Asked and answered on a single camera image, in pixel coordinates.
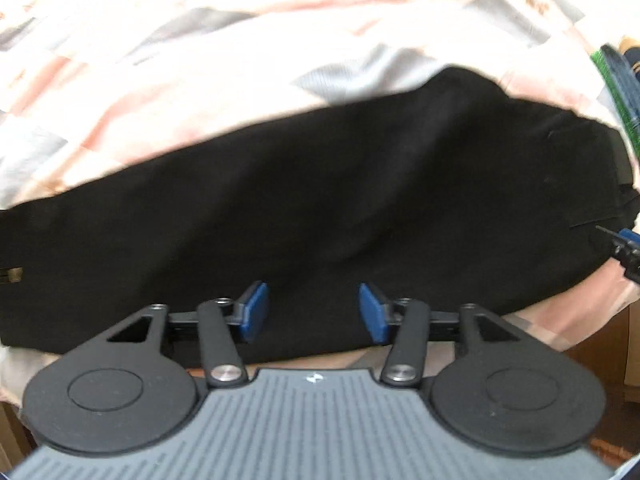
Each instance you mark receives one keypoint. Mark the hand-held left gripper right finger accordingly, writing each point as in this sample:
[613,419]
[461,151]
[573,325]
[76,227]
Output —
[372,315]

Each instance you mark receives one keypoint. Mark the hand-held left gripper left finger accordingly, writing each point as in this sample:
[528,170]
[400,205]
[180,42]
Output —
[256,310]

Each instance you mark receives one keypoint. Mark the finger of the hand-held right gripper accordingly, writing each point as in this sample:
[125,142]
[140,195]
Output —
[626,246]

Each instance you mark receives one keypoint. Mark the green and blue fabric item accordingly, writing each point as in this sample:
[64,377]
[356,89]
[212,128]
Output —
[622,85]

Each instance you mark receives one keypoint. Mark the black pants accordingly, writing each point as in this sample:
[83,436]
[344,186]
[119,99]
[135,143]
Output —
[310,200]

